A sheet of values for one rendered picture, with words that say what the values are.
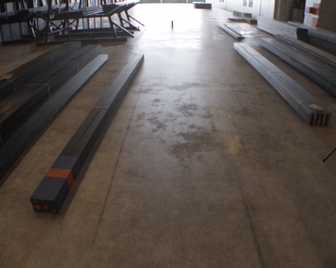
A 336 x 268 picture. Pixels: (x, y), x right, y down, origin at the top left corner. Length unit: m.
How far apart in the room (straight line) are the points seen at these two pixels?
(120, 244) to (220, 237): 0.79
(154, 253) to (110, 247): 0.35
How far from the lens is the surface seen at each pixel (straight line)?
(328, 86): 6.32
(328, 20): 15.41
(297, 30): 12.37
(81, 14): 10.62
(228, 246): 2.30
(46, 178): 2.86
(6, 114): 3.97
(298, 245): 2.46
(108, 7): 10.38
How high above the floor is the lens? 1.75
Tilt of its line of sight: 28 degrees down
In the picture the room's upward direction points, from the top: straight up
